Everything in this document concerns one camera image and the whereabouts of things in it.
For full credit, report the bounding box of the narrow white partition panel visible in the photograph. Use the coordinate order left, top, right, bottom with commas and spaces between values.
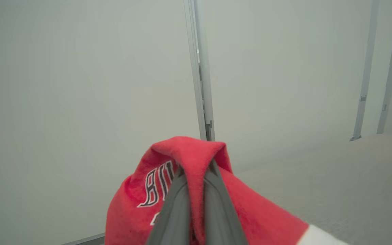
196, 0, 379, 175

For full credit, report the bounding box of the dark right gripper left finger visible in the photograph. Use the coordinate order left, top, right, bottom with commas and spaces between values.
146, 165, 192, 245

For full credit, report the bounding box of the wide white partition panel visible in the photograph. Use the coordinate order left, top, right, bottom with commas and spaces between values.
0, 0, 206, 245

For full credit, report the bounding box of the red sports jersey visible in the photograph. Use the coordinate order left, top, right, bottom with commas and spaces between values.
104, 136, 350, 245

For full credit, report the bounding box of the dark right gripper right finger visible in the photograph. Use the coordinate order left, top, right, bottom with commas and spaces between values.
203, 159, 249, 245

